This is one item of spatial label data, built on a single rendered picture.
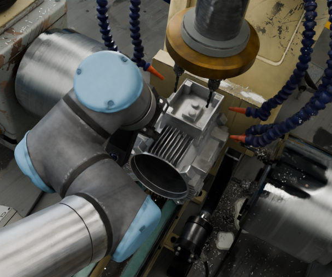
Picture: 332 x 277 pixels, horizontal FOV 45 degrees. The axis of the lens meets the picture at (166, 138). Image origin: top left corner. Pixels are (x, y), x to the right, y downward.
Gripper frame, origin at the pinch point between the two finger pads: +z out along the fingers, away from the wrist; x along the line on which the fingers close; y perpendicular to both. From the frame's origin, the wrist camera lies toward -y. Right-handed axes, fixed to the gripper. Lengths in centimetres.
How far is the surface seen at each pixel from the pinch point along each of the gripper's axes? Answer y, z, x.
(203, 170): -1.1, 1.2, -14.8
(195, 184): -4.6, 1.9, -14.8
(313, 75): 74, 120, -34
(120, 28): 35, 54, 42
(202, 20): 20.9, -21.9, -4.5
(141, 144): -2.4, -1.2, -0.3
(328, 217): 1.6, -4.2, -41.4
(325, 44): 130, 201, -36
